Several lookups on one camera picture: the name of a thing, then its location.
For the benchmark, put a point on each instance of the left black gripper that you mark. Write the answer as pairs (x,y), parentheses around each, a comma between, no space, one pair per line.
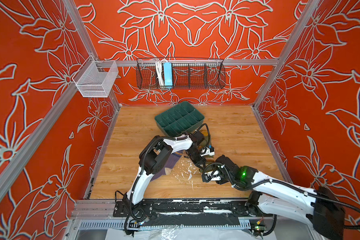
(199,161)

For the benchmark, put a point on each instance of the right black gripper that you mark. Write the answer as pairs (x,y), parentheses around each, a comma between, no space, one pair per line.
(221,182)

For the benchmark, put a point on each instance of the green striped sock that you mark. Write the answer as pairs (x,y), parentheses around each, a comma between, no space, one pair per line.
(206,142)

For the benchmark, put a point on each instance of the purple striped sock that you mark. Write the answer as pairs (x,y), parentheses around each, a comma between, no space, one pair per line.
(169,165)

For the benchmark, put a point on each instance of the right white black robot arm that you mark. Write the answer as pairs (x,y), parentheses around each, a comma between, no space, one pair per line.
(319,209)

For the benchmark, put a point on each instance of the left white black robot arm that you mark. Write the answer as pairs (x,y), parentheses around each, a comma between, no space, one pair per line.
(153,159)

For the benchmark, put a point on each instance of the green compartment tray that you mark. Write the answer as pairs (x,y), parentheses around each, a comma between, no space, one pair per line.
(183,117)

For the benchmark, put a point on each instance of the light blue box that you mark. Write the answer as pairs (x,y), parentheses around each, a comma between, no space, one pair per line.
(168,75)

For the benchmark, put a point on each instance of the clear acrylic box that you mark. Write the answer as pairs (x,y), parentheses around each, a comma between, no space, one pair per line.
(95,79)

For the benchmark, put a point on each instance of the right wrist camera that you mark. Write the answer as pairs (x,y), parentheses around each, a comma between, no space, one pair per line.
(214,175)

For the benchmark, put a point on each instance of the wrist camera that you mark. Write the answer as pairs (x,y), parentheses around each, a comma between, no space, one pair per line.
(207,151)
(214,175)

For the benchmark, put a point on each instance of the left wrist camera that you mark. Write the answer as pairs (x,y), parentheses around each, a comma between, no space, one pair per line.
(207,151)

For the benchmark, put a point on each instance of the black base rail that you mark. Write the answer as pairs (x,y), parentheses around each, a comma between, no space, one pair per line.
(193,213)

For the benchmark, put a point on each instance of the black wire basket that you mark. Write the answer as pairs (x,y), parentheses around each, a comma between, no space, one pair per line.
(188,74)

